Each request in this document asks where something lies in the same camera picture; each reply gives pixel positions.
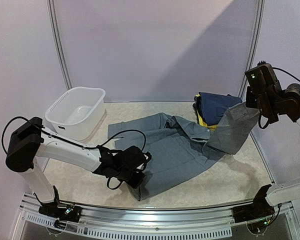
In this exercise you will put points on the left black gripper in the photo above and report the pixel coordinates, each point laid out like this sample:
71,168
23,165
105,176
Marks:
135,183

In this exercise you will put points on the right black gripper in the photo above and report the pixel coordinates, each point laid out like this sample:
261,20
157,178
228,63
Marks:
251,100

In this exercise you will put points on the grey denim cloth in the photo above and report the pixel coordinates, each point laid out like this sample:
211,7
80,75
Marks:
182,149

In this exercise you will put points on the navy blue tank top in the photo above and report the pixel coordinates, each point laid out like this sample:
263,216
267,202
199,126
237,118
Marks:
214,106

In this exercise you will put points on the white plastic wash basin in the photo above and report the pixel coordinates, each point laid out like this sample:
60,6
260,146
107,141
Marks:
77,112

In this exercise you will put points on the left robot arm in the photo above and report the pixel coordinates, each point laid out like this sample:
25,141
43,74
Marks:
32,140

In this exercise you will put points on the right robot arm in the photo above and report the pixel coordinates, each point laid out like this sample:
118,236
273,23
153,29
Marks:
279,145

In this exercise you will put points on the yellow shorts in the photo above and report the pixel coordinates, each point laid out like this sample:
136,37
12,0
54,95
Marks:
200,120

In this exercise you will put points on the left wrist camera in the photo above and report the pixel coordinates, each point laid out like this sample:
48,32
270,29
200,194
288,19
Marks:
134,159

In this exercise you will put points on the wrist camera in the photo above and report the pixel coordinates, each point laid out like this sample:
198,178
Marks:
262,78
134,159

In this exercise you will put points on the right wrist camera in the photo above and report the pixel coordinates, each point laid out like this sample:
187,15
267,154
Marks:
262,78

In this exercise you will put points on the right aluminium corner post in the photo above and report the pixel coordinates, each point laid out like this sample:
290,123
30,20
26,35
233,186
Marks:
256,28

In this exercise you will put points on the aluminium corner post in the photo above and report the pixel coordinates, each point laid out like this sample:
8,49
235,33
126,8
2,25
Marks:
52,11
256,28

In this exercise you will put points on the front aluminium rail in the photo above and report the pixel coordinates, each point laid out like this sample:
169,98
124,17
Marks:
109,223

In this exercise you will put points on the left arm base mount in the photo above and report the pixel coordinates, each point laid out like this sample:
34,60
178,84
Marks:
61,212

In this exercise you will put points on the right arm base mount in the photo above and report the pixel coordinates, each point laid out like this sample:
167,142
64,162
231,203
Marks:
258,215

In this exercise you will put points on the left aluminium corner post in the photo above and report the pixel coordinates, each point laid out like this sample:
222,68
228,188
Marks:
52,11

